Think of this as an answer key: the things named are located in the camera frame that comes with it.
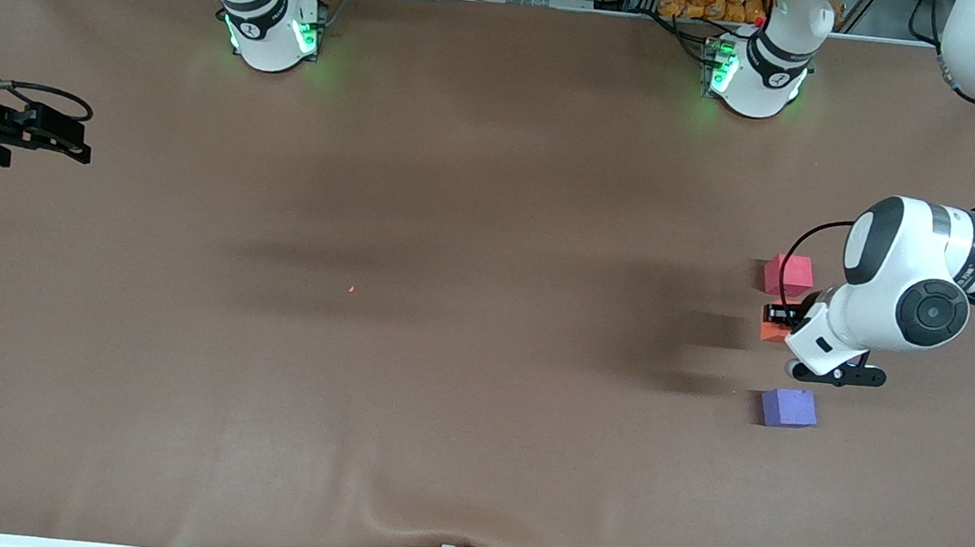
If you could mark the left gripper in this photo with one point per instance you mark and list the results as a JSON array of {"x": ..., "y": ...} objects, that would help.
[{"x": 783, "y": 315}]

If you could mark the orange foam block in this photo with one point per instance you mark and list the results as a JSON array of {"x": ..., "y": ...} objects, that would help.
[{"x": 773, "y": 333}]

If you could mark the red foam block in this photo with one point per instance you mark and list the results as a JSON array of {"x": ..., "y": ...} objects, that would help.
[{"x": 789, "y": 271}]

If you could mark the purple foam block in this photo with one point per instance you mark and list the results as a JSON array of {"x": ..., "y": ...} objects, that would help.
[{"x": 789, "y": 408}]

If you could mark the table cover cloth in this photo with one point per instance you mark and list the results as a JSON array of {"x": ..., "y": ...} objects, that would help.
[{"x": 472, "y": 417}]

